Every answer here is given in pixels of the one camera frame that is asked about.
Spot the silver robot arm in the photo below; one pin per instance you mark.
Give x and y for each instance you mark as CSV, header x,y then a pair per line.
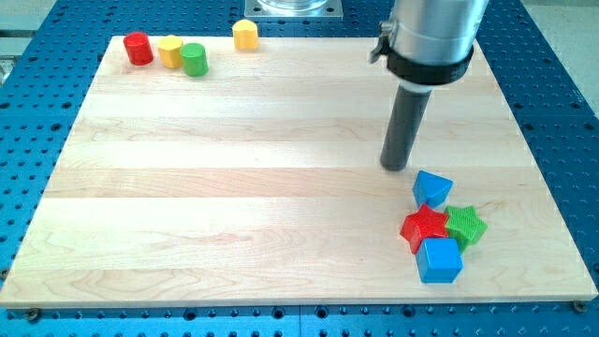
x,y
429,42

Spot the blue triangle block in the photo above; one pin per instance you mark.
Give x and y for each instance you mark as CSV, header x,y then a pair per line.
x,y
431,189

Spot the yellow hexagon block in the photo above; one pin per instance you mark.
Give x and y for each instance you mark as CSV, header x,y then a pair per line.
x,y
169,49

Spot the wooden board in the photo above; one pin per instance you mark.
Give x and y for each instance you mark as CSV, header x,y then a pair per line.
x,y
260,183

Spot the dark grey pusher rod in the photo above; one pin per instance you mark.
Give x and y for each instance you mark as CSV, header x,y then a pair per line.
x,y
408,110

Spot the red star block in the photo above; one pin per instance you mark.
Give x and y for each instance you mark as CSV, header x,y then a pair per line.
x,y
424,224

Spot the green cylinder block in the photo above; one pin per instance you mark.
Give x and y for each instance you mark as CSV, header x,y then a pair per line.
x,y
194,59

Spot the blue cube block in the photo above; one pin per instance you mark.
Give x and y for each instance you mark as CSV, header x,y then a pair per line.
x,y
439,260

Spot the green star block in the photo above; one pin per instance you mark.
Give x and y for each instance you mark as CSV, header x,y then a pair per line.
x,y
464,226

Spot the red cylinder block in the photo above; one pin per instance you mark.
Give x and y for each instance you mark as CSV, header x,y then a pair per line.
x,y
138,48

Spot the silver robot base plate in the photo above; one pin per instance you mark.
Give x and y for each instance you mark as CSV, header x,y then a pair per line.
x,y
292,9

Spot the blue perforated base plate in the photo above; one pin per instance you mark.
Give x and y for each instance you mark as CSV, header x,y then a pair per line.
x,y
43,93

